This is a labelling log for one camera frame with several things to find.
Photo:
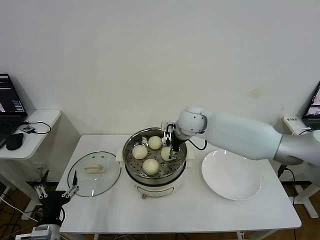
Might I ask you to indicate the stainless steel steamer basket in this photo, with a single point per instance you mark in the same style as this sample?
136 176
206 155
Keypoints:
135 166

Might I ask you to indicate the black laptop with dark screen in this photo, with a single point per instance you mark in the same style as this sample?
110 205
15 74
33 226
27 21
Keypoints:
10 100

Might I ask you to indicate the round glass pot lid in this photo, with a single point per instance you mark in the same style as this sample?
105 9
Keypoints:
95 180

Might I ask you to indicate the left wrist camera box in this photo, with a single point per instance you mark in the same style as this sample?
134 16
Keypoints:
41 230

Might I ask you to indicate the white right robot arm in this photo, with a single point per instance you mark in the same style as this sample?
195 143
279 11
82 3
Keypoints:
237 135

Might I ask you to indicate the white wall socket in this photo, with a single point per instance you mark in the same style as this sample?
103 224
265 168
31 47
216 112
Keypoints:
41 167

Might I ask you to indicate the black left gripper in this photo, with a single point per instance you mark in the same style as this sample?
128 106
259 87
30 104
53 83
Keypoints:
53 202

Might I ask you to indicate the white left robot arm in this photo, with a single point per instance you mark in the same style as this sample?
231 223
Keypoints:
55 232

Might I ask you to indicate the white steamed baozi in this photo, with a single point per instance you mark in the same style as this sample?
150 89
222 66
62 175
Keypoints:
165 153
150 167
139 152
155 143

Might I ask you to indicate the white round plate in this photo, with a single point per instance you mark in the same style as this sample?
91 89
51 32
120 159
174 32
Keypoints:
230 175

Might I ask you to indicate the cream electric cooking pot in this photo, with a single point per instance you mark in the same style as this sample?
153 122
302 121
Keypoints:
155 190

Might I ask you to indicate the black computer mouse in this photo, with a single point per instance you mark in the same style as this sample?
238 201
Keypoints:
15 141

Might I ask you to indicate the white side table with mouse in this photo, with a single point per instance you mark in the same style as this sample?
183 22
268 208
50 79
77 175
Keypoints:
37 140

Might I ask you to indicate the black laptop with pale windows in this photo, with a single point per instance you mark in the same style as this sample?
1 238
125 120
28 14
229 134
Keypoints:
313 107

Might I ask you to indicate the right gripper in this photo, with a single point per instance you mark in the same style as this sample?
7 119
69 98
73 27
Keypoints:
175 137

